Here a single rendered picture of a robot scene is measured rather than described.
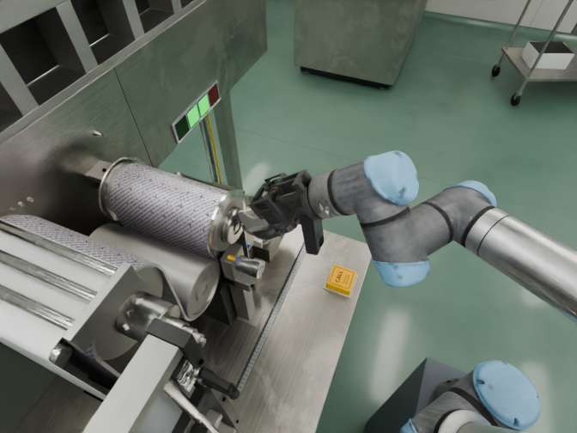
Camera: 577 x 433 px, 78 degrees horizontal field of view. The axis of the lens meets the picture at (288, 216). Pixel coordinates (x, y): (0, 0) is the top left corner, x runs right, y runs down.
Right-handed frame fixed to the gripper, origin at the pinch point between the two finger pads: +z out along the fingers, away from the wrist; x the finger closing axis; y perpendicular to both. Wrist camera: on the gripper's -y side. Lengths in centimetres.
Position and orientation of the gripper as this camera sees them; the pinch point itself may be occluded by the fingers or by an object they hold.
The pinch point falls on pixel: (251, 225)
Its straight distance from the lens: 73.8
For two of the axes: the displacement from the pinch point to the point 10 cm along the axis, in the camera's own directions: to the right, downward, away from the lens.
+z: -7.1, 1.8, 6.8
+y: -5.9, -6.7, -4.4
